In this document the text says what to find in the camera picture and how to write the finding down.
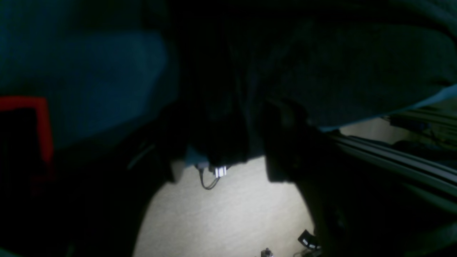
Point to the blue table cloth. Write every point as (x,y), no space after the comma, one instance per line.
(102,65)

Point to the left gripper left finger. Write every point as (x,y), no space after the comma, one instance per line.
(96,210)

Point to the black T-shirt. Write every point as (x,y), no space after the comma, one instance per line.
(340,61)

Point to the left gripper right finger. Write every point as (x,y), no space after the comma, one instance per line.
(366,200)

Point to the orange blue clamp bottom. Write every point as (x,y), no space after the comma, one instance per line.
(26,145)

